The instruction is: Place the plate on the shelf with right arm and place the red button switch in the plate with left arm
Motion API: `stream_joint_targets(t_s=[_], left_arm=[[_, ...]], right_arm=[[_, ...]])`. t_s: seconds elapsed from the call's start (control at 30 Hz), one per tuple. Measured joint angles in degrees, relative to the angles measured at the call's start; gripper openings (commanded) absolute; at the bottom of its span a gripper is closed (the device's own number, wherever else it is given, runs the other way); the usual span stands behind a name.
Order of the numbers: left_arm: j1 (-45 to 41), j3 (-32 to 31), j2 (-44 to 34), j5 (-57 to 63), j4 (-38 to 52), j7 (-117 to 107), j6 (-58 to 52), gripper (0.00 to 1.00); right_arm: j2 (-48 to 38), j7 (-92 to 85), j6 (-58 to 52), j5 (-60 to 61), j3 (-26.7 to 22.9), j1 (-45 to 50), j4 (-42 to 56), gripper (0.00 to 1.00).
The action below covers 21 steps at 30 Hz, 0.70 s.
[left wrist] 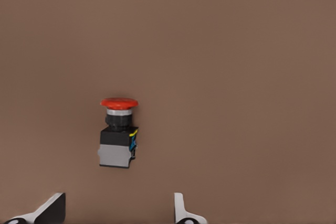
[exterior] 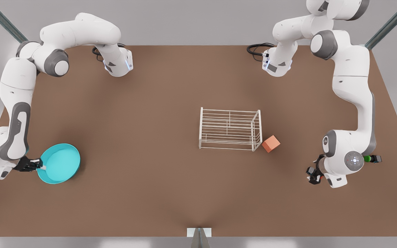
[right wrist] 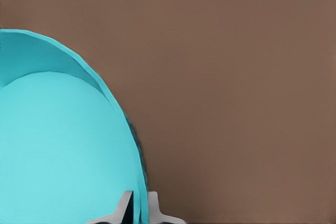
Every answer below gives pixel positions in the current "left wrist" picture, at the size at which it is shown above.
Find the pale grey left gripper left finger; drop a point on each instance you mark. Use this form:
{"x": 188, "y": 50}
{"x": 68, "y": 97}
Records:
{"x": 50, "y": 210}

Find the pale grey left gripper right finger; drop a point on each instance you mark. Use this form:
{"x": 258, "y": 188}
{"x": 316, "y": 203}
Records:
{"x": 180, "y": 209}

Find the red button switch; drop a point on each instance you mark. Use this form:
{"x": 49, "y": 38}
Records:
{"x": 116, "y": 140}

